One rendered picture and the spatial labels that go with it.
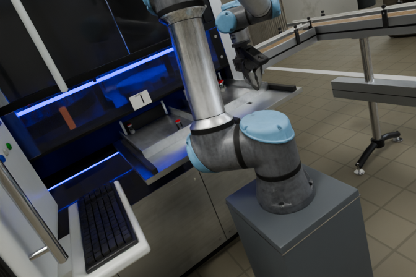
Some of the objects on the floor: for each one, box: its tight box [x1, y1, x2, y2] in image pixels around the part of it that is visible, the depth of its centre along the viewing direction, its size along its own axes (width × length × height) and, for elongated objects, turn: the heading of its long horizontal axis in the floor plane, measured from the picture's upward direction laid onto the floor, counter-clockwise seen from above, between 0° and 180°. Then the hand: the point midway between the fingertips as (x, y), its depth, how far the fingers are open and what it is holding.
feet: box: [354, 131, 403, 176], centre depth 197 cm, size 8×50×14 cm, turn 159°
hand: (258, 87), depth 123 cm, fingers closed, pressing on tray
